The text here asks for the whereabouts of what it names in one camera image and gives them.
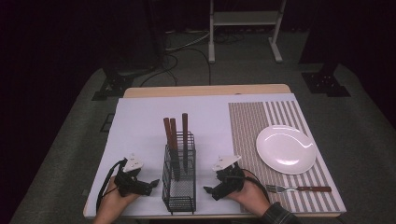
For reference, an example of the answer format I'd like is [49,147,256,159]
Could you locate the white round plate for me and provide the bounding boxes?
[255,124,318,176]

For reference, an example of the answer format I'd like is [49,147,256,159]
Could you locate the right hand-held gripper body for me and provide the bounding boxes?
[212,154,247,198]

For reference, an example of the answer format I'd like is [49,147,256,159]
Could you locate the person's left hand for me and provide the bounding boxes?
[93,177,141,219]

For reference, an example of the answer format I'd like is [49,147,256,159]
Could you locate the wooden handled utensil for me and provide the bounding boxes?
[181,112,190,175]
[169,118,182,178]
[163,117,181,182]

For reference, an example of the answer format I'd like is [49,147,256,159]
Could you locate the white floor cable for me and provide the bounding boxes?
[164,29,212,52]

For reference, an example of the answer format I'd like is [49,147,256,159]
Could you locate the white metal stand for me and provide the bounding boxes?
[207,0,288,65]

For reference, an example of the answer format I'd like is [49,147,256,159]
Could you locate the black stand base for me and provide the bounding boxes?
[300,60,352,98]
[91,59,135,102]

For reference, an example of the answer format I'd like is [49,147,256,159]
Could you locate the white table cover sheet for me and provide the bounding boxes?
[83,92,297,218]

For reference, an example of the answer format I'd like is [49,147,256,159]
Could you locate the person's right hand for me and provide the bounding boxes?
[226,174,273,217]

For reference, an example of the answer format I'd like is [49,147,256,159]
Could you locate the black floor cable bundle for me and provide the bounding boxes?
[214,30,248,45]

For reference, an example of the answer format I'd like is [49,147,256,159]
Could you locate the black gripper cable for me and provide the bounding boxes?
[95,158,129,216]
[242,168,271,203]

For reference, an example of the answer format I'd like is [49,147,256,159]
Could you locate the striped brown placemat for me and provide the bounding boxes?
[227,99,347,215]

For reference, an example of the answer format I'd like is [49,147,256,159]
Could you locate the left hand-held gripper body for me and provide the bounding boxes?
[113,153,152,198]

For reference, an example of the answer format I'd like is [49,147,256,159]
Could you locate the wooden handled fork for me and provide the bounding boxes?
[265,184,332,195]

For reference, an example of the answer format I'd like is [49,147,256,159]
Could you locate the black wire cutlery holder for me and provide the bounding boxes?
[161,131,197,216]

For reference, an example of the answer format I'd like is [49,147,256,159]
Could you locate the wooden table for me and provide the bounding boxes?
[81,83,343,219]

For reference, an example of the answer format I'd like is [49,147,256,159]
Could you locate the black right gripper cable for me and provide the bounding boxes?
[242,168,271,203]

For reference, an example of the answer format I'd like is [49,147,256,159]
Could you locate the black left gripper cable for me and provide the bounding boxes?
[95,158,129,216]

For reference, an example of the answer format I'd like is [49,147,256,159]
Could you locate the black floor socket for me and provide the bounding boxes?
[99,113,116,133]

